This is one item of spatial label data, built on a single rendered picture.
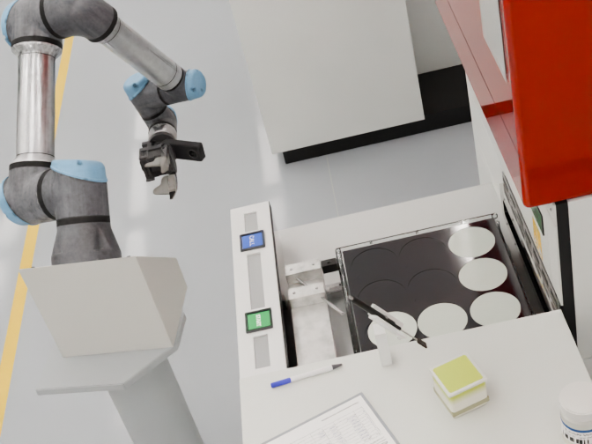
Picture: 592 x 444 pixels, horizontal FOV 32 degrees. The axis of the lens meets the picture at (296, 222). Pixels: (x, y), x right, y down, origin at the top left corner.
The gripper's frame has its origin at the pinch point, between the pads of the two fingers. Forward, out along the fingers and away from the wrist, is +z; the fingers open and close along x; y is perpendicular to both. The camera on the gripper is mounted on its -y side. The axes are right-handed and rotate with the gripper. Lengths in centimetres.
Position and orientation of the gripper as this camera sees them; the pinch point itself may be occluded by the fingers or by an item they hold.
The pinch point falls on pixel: (170, 182)
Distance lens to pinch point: 253.5
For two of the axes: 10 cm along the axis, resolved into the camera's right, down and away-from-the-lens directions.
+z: 1.0, 5.7, -8.2
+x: -1.9, -8.0, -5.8
